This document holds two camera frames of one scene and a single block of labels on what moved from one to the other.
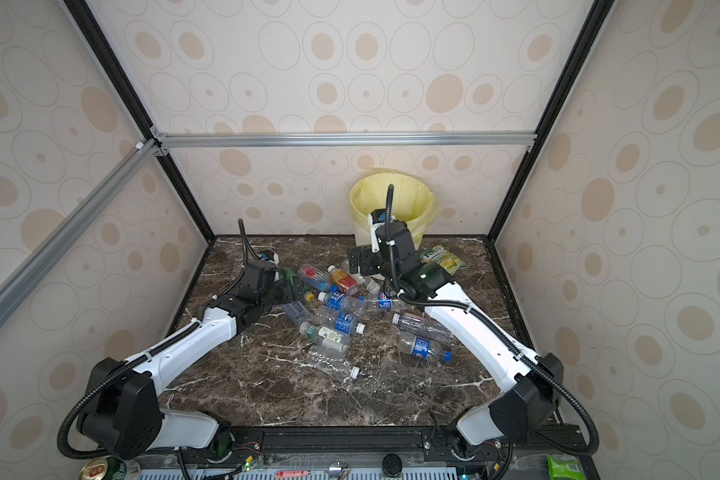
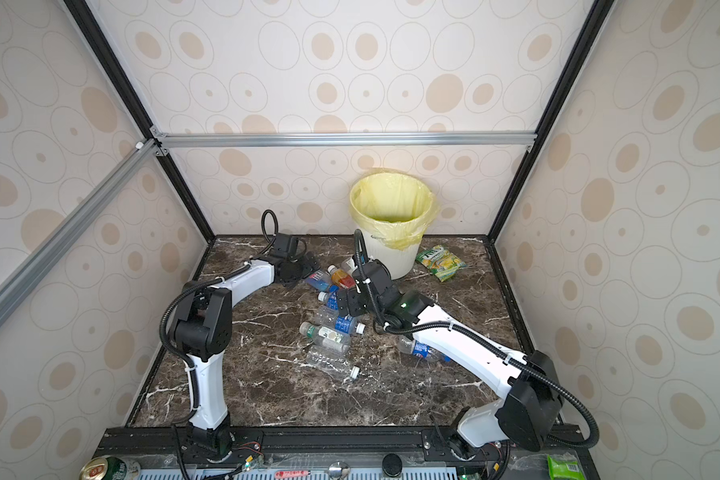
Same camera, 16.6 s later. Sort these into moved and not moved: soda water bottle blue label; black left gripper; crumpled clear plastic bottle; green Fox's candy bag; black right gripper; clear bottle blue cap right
Moved: black right gripper; black left gripper
Not moved: green Fox's candy bag; clear bottle blue cap right; soda water bottle blue label; crumpled clear plastic bottle
